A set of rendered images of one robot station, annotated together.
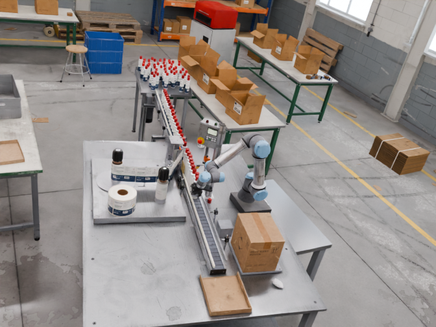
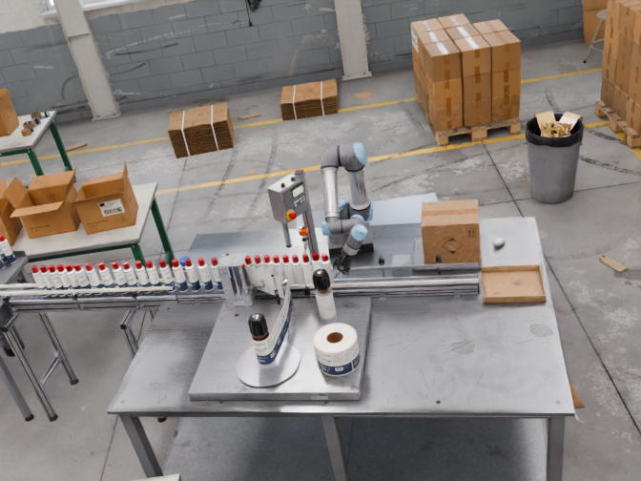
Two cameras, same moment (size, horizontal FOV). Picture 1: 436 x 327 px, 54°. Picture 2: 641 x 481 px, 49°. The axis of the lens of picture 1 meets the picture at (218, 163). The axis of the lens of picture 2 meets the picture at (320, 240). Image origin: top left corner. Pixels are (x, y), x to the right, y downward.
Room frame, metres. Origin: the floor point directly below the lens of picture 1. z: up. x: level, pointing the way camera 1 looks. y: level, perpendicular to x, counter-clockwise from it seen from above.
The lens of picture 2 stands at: (1.10, 2.61, 3.14)
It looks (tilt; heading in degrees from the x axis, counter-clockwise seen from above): 33 degrees down; 305
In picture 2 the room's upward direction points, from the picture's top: 10 degrees counter-clockwise
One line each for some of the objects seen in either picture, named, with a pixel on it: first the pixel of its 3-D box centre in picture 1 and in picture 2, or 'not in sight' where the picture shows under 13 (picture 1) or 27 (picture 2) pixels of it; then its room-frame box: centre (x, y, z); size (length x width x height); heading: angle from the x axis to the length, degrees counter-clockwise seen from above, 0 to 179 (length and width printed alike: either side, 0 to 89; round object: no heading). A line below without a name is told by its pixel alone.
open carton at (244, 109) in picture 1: (245, 103); (105, 196); (4.76, -0.17, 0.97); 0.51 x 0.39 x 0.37; 127
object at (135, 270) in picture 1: (183, 209); (343, 304); (2.71, 0.19, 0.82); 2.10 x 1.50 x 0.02; 21
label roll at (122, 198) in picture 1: (122, 200); (337, 349); (2.50, 0.63, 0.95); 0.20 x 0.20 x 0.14
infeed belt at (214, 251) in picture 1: (193, 196); (322, 288); (2.86, 0.15, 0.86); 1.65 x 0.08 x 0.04; 21
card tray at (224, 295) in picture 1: (224, 292); (512, 283); (1.93, -0.21, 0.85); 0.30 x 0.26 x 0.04; 21
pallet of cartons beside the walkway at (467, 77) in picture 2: not in sight; (463, 74); (3.49, -3.83, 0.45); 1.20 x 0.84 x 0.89; 123
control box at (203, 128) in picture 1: (210, 133); (288, 198); (2.99, 0.11, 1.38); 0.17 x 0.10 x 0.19; 76
